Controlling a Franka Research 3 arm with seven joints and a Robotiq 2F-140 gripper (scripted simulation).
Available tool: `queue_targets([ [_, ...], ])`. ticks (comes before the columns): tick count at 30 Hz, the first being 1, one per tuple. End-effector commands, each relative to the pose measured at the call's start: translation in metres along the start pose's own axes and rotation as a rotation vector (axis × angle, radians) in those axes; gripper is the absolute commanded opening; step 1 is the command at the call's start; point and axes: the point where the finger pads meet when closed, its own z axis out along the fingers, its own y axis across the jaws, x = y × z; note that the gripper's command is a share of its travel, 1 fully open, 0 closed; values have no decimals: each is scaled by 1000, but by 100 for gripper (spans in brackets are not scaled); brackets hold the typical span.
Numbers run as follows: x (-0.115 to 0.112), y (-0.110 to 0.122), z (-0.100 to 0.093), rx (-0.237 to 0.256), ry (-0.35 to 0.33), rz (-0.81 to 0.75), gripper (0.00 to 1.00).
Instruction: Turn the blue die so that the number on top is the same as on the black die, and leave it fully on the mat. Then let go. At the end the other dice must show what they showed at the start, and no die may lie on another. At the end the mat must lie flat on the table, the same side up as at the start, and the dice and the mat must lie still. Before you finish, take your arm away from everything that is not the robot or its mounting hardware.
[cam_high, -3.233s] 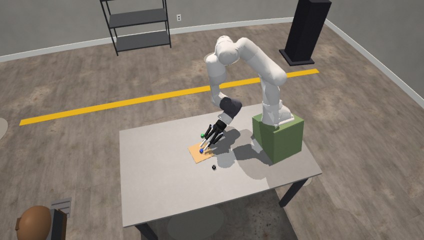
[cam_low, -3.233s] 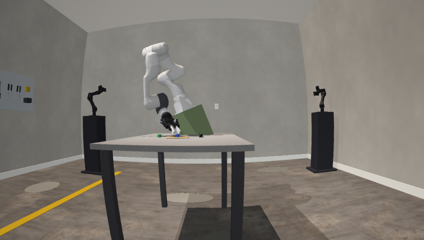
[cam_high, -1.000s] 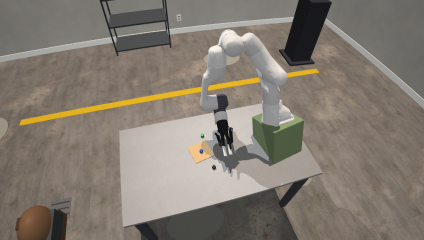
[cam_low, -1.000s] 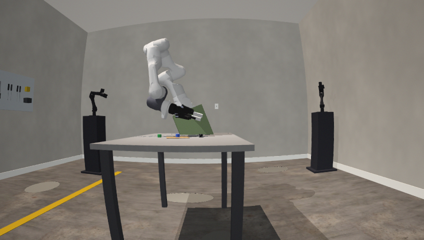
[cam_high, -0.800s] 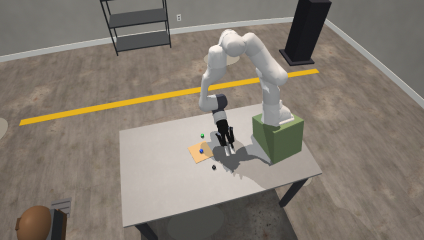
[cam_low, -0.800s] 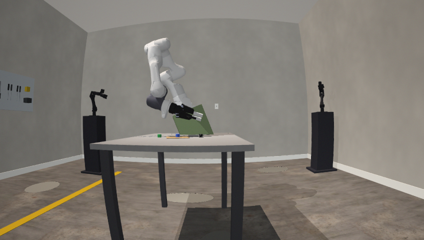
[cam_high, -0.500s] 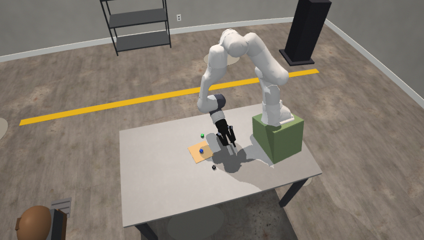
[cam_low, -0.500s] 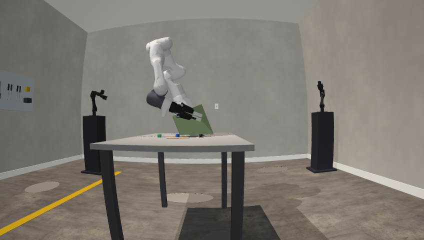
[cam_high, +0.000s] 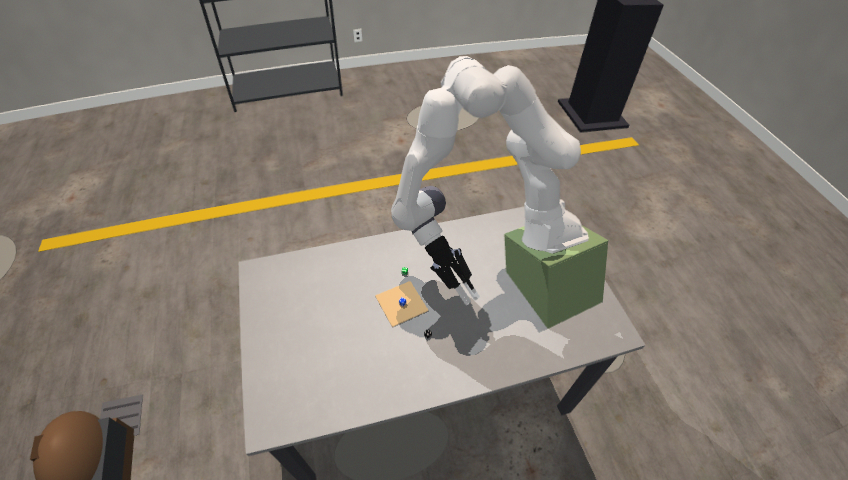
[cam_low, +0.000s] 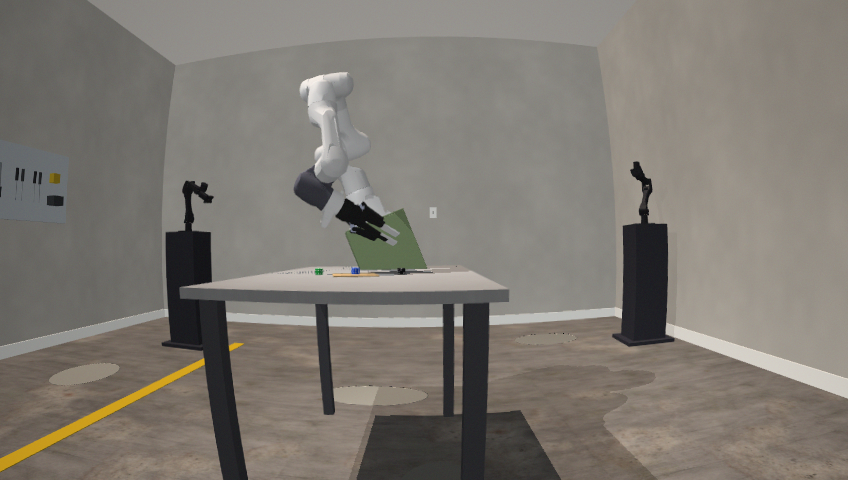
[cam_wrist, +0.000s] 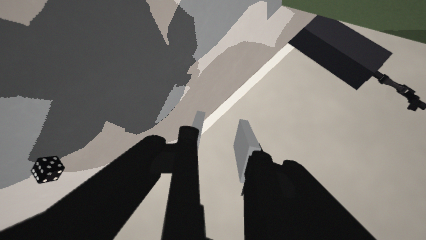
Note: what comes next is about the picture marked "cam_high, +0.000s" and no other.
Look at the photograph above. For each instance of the tan flat mat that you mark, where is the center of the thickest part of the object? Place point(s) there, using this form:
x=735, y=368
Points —
x=396, y=313

